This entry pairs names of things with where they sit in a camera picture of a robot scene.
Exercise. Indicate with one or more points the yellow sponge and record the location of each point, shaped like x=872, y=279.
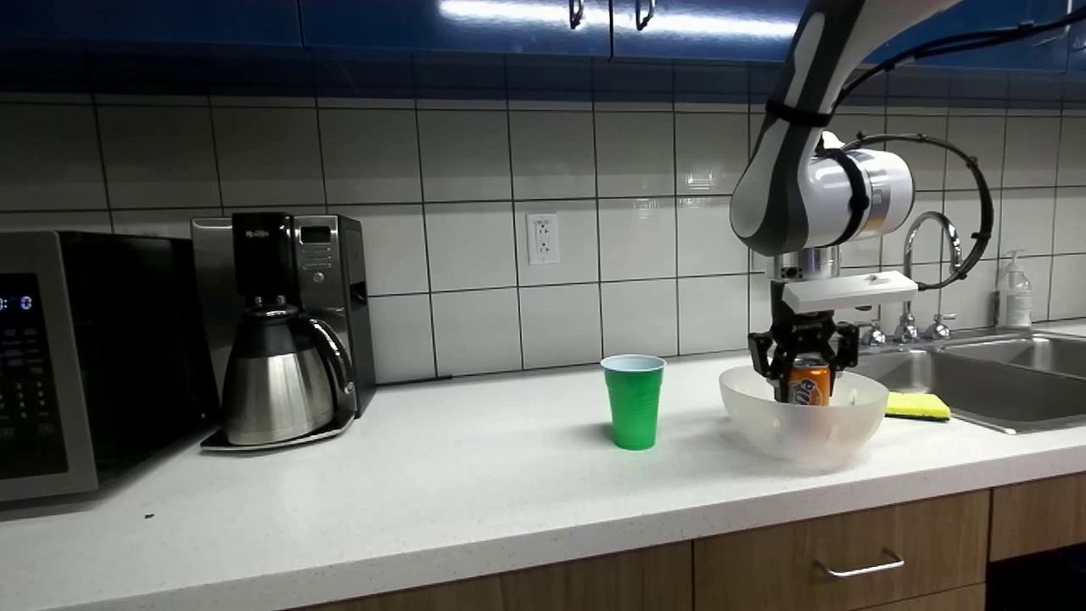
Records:
x=918, y=404

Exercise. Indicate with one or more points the clear soap bottle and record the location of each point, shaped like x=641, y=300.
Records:
x=1015, y=296

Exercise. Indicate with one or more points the green plastic cup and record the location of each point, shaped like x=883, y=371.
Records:
x=632, y=407

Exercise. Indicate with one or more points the small wooden drawer front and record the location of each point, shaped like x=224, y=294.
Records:
x=1041, y=513

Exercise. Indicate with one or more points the translucent white plastic bowl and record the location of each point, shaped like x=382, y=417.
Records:
x=802, y=430

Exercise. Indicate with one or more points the stainless steel sink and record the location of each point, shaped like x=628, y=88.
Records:
x=995, y=377

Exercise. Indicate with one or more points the wooden cabinet front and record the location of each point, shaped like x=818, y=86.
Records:
x=543, y=588

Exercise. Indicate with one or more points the stainless steel carafe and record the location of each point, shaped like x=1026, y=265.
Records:
x=277, y=386

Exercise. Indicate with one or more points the orange soda can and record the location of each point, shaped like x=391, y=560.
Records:
x=810, y=377

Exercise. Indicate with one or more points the blue upper cabinet door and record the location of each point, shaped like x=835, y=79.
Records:
x=283, y=23
x=699, y=23

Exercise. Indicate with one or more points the black silver microwave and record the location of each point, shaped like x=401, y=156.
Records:
x=122, y=350

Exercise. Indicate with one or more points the white wall outlet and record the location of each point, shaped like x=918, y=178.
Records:
x=543, y=239

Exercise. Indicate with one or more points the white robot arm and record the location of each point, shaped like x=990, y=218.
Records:
x=792, y=192

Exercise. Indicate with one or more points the chrome sink faucet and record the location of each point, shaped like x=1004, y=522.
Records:
x=909, y=241

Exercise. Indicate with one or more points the black silver coffee maker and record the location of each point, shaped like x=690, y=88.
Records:
x=318, y=259

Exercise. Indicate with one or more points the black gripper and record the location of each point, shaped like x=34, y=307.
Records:
x=804, y=326

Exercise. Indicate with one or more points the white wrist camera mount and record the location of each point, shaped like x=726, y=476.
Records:
x=850, y=290

